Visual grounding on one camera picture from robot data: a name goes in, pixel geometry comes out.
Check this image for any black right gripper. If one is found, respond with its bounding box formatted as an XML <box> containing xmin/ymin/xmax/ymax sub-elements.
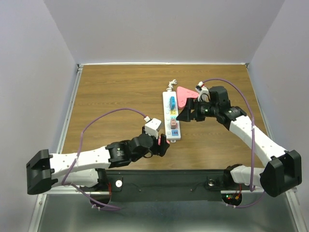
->
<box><xmin>175</xmin><ymin>98</ymin><xmax>218</xmax><ymax>122</ymax></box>

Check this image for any pink square plug adapter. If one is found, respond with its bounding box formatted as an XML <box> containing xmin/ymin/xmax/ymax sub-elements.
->
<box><xmin>158</xmin><ymin>136</ymin><xmax>170</xmax><ymax>145</ymax></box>

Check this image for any pink triangular power strip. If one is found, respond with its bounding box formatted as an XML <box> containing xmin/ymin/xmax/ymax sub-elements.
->
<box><xmin>176</xmin><ymin>87</ymin><xmax>199</xmax><ymax>109</ymax></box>

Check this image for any white multicolour power strip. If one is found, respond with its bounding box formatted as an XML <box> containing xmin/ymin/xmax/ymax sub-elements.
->
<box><xmin>162</xmin><ymin>91</ymin><xmax>181</xmax><ymax>143</ymax></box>

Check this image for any blue square plug adapter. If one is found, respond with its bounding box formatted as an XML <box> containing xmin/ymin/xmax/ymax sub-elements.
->
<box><xmin>169</xmin><ymin>96</ymin><xmax>176</xmax><ymax>110</ymax></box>

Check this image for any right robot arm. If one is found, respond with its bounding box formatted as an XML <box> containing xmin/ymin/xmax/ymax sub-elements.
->
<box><xmin>177</xmin><ymin>86</ymin><xmax>302</xmax><ymax>197</ymax></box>

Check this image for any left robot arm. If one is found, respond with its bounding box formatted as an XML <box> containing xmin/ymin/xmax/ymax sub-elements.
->
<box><xmin>26</xmin><ymin>133</ymin><xmax>170</xmax><ymax>195</ymax></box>

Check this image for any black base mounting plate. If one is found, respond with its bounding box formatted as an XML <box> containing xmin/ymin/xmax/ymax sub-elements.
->
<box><xmin>106</xmin><ymin>170</ymin><xmax>249</xmax><ymax>203</ymax></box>

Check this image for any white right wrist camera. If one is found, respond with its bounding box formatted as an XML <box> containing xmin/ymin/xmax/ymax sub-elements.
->
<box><xmin>195</xmin><ymin>81</ymin><xmax>210</xmax><ymax>102</ymax></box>

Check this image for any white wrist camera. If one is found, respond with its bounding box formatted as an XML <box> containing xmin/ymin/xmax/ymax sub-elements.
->
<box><xmin>144</xmin><ymin>118</ymin><xmax>162</xmax><ymax>138</ymax></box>
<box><xmin>195</xmin><ymin>81</ymin><xmax>210</xmax><ymax>102</ymax></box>

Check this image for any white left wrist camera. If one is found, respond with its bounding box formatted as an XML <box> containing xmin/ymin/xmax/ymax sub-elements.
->
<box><xmin>144</xmin><ymin>118</ymin><xmax>162</xmax><ymax>138</ymax></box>

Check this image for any aluminium front rail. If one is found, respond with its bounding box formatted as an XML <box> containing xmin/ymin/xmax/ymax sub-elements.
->
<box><xmin>43</xmin><ymin>172</ymin><xmax>97</xmax><ymax>194</ymax></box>

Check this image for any aluminium rail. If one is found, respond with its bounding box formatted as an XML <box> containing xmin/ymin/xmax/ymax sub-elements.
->
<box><xmin>56</xmin><ymin>64</ymin><xmax>84</xmax><ymax>154</ymax></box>
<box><xmin>43</xmin><ymin>172</ymin><xmax>97</xmax><ymax>194</ymax></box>
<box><xmin>245</xmin><ymin>63</ymin><xmax>299</xmax><ymax>193</ymax></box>

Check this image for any aluminium left side rail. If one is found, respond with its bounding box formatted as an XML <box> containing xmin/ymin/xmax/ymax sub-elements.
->
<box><xmin>56</xmin><ymin>64</ymin><xmax>84</xmax><ymax>154</ymax></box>

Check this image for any aluminium right side rail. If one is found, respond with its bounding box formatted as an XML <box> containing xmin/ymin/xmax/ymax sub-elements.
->
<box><xmin>245</xmin><ymin>63</ymin><xmax>299</xmax><ymax>193</ymax></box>

